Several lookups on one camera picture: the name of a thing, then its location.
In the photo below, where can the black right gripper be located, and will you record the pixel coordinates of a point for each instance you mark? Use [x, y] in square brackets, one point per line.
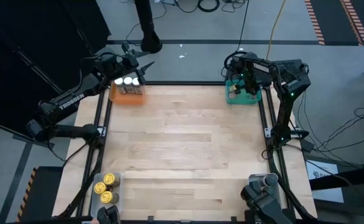
[250, 70]

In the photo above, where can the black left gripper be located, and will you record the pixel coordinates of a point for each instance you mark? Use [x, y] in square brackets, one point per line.
[116, 63]

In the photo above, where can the white-lid spice jar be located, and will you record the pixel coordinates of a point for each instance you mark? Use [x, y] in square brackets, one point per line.
[136, 81]
[119, 81]
[127, 81]

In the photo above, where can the yellow-lid black spice can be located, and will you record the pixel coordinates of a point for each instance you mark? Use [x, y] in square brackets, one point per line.
[108, 197]
[100, 188]
[111, 179]

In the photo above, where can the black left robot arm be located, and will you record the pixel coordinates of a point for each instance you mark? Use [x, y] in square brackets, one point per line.
[72, 99]

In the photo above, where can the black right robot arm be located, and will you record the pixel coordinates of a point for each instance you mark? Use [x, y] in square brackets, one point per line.
[284, 93]

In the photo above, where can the teal plastic bin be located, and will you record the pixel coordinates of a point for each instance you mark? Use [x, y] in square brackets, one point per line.
[244, 99]

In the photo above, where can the black pole base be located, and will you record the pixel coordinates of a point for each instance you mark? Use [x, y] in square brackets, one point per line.
[149, 37]

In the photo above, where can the orange plastic bin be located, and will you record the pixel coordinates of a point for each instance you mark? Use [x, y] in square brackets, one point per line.
[127, 99]

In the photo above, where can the black perforated computer case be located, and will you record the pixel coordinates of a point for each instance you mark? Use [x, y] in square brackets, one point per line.
[304, 81]

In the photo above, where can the black power adapter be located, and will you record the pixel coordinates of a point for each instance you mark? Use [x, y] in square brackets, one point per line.
[307, 145]

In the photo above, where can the grey plastic bin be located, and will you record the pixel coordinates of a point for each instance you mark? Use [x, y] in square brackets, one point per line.
[119, 208]
[256, 177]

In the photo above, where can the black curtain partition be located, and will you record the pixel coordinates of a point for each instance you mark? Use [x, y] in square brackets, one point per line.
[29, 46]

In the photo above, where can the black mat orange-striped edges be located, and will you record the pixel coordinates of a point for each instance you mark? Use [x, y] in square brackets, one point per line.
[334, 18]

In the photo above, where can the black beam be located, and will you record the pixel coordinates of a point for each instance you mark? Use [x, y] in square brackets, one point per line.
[349, 176]

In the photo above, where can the black curtain stand foot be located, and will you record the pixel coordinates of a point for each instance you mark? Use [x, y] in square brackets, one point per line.
[1, 127]

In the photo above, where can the black mat yellow-striped edge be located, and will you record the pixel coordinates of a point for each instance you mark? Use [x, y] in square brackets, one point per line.
[44, 193]

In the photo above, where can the person's hand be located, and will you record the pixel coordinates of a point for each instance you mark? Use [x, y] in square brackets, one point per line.
[94, 221]

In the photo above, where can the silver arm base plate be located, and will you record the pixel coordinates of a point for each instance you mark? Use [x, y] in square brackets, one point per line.
[101, 131]
[270, 132]

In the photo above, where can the black aluminium table frame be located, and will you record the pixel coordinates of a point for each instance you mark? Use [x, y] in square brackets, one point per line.
[184, 83]

